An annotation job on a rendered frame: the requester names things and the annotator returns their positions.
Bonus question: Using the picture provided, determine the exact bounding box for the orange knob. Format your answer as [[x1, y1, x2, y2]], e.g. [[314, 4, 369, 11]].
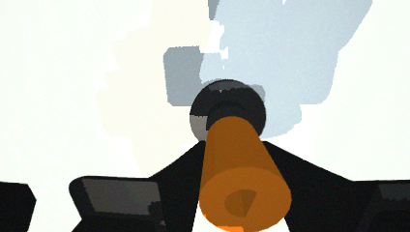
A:
[[198, 116, 292, 232]]

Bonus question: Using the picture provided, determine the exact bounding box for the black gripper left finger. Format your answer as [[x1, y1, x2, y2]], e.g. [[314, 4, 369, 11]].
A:
[[68, 140, 206, 232]]

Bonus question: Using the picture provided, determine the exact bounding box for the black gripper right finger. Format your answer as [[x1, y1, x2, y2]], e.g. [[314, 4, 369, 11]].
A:
[[262, 140, 410, 232]]

